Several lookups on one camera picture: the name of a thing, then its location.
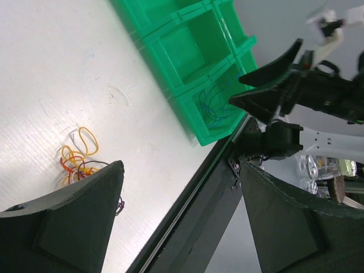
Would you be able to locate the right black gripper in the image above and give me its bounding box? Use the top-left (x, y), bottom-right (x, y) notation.
top-left (229, 38), bottom-right (363, 124)

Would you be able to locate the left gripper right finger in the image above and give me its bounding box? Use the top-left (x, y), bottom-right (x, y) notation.
top-left (241, 162), bottom-right (363, 272)

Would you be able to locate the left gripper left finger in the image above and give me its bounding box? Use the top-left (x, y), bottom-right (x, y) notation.
top-left (1, 160), bottom-right (125, 272)

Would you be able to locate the blue wire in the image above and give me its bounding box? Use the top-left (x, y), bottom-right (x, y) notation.
top-left (210, 68), bottom-right (245, 111)
top-left (198, 88), bottom-right (237, 127)

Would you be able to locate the multicolour wire bundle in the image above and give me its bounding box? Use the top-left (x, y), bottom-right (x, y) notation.
top-left (58, 126), bottom-right (126, 217)

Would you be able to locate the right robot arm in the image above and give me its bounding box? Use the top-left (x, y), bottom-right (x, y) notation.
top-left (229, 39), bottom-right (363, 163)

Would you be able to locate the round brown stool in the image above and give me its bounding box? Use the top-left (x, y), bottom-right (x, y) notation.
top-left (327, 176), bottom-right (345, 204)

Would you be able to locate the green compartment tray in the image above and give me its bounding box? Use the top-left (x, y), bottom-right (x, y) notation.
top-left (111, 1), bottom-right (257, 146)

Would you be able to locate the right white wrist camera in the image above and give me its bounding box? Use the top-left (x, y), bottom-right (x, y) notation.
top-left (306, 5), bottom-right (363, 68)

